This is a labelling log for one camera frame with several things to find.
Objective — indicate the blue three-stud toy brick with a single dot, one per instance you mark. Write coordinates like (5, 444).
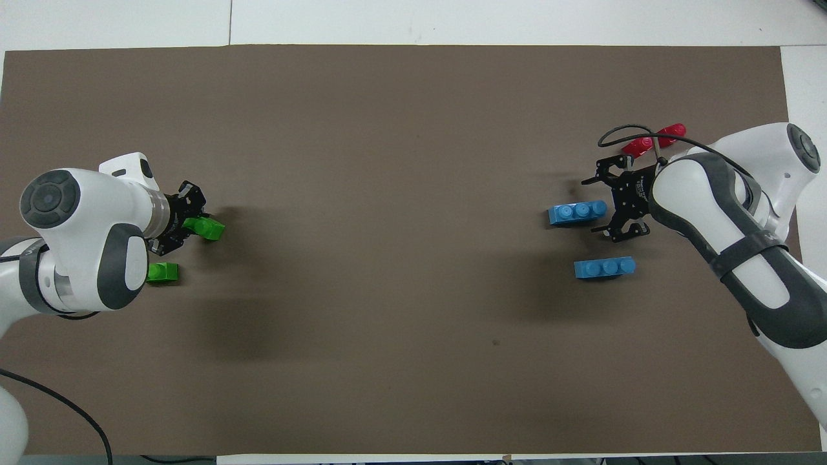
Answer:
(604, 267)
(577, 213)

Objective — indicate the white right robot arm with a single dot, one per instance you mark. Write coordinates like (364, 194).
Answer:
(711, 213)

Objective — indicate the green two-stud toy brick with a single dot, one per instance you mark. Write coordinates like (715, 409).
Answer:
(163, 272)
(210, 228)

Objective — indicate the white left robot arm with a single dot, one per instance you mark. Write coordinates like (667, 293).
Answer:
(77, 245)

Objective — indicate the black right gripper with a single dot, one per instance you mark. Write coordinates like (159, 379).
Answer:
(632, 194)

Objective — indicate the red single-stud toy brick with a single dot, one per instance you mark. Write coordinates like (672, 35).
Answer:
(672, 132)
(639, 147)

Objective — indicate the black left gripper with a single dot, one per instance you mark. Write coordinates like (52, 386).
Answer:
(176, 216)

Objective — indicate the brown table mat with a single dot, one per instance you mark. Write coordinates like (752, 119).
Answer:
(400, 194)

